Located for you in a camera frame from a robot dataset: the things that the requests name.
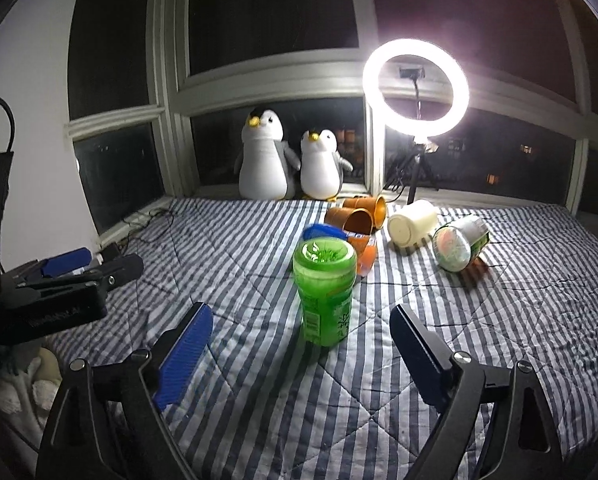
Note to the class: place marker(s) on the black phone holder gooseneck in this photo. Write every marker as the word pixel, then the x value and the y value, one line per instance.
pixel 411 71

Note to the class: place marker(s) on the green translucent cup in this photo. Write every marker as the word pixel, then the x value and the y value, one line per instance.
pixel 324 300

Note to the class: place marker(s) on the white cup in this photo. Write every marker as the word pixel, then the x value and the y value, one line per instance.
pixel 411 225

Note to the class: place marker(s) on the small penguin plush toy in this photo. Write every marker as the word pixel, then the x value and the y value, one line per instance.
pixel 319 167

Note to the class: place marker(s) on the striped quilted blanket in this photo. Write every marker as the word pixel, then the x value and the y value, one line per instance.
pixel 259 410

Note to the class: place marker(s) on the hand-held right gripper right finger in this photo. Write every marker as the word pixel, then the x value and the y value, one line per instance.
pixel 419 355

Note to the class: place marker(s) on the black tripod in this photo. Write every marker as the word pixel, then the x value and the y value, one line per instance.
pixel 416 170

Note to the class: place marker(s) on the white fuzzy cloth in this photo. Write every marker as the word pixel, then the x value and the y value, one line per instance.
pixel 14 395

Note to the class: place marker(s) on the large penguin plush toy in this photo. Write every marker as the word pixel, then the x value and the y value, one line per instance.
pixel 264 165

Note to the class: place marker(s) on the clear cup with green label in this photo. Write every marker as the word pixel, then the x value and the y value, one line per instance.
pixel 456 247

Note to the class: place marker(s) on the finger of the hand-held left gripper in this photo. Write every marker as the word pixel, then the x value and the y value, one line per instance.
pixel 64 262
pixel 124 267

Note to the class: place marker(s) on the orange bottle blue cap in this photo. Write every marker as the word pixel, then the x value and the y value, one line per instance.
pixel 366 257

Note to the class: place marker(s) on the white window frame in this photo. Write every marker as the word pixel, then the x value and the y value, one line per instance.
pixel 174 110

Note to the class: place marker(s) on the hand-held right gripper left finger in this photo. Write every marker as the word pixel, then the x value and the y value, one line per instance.
pixel 184 355

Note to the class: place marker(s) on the orange cup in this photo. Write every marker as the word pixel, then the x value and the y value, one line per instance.
pixel 366 206
pixel 346 220

